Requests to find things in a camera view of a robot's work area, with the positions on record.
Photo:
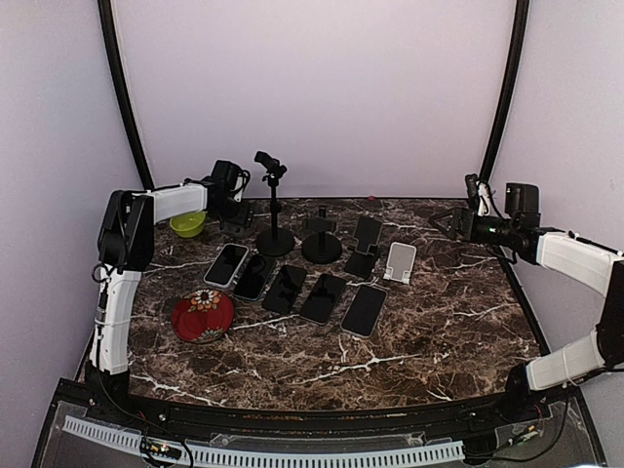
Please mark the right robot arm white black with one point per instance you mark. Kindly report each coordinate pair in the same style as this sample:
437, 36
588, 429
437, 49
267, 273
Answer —
586, 263

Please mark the white phone stand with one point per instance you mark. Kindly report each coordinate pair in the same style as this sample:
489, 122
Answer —
400, 262

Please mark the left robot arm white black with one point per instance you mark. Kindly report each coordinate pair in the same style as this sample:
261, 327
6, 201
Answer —
125, 246

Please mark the white-cased smartphone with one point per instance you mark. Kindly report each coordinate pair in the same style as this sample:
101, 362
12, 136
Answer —
364, 311

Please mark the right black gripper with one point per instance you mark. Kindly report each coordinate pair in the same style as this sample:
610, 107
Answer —
457, 224

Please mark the left black frame post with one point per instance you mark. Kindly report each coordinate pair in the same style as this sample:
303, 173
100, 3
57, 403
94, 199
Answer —
121, 90

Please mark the large blue-edged smartphone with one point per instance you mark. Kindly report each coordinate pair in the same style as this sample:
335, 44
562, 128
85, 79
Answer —
254, 278

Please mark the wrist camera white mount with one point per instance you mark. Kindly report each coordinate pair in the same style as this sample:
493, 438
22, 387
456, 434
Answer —
240, 186
478, 195

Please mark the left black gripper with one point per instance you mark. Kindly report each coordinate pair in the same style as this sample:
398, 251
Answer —
243, 217

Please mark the short black round-base stand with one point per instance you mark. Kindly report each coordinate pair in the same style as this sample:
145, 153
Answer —
321, 246

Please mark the lime green phone holder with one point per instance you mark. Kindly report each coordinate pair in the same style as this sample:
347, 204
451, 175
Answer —
188, 225

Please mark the red floral plate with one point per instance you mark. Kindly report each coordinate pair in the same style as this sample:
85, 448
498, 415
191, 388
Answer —
203, 317

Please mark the black frame post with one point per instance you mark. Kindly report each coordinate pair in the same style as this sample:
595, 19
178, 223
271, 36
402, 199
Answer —
512, 65
121, 90

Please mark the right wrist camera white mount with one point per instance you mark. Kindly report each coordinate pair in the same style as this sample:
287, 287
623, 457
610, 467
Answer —
478, 195

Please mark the tall black clamp phone stand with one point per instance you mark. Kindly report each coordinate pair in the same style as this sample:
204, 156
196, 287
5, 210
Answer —
274, 241

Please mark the black smartphone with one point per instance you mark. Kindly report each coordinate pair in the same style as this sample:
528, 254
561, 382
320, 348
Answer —
324, 296
285, 289

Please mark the right black frame post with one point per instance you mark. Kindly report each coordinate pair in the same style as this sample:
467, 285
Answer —
512, 65

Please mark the black folding phone stand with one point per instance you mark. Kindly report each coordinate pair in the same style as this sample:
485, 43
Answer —
367, 251

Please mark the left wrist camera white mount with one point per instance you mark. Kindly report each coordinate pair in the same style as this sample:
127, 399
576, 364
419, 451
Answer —
240, 186

